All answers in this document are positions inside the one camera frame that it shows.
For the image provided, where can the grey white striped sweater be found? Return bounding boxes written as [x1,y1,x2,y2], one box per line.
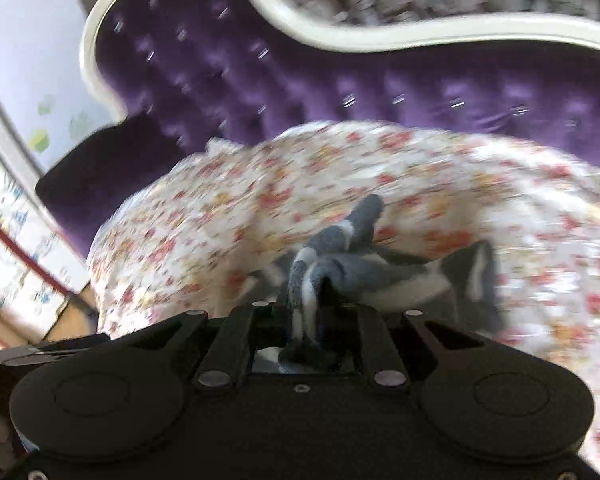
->
[238,194,504,374]

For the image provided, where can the cartoon printed white box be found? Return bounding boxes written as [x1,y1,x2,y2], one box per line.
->
[0,159,88,342]

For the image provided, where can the floral bed cover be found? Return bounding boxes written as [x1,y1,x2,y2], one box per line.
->
[87,122,600,472]

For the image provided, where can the red vacuum tube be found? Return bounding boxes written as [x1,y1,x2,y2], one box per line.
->
[0,227,74,297]

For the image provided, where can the dark purple velvet cushion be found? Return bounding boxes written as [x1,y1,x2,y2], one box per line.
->
[35,114,184,257]

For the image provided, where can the purple tufted headboard white frame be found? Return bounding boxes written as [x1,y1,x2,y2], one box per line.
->
[79,0,600,165]

